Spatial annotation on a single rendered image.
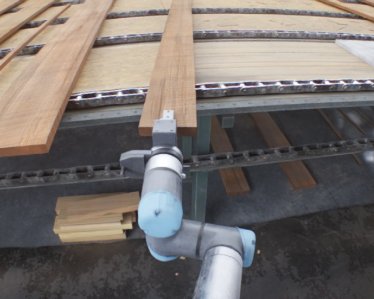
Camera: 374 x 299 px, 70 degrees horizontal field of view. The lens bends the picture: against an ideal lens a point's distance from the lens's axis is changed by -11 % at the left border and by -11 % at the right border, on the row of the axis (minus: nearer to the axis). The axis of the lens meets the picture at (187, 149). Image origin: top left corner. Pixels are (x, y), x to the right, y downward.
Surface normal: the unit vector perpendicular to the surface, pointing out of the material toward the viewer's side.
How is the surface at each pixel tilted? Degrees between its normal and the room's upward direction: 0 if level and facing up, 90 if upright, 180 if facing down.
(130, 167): 90
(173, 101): 0
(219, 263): 18
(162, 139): 90
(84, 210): 0
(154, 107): 0
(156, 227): 90
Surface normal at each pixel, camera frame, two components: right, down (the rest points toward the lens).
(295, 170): 0.00, -0.79
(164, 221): 0.00, 0.62
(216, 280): -0.01, -0.94
